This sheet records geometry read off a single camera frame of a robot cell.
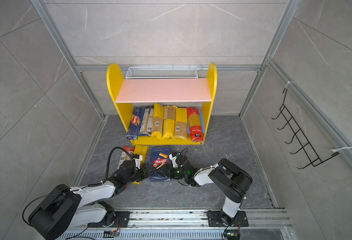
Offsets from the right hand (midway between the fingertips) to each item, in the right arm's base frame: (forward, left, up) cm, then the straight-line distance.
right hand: (161, 172), depth 86 cm
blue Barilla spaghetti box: (+35, +16, +14) cm, 41 cm away
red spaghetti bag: (+21, -21, +13) cm, 33 cm away
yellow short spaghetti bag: (+28, +2, +14) cm, 32 cm away
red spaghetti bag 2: (+5, +18, +13) cm, 22 cm away
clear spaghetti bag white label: (+23, +9, +13) cm, 28 cm away
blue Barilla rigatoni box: (+4, +1, +2) cm, 5 cm away
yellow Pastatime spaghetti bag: (+27, -5, +14) cm, 31 cm away
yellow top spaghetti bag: (+23, -12, +13) cm, 29 cm away
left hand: (+2, +3, +2) cm, 4 cm away
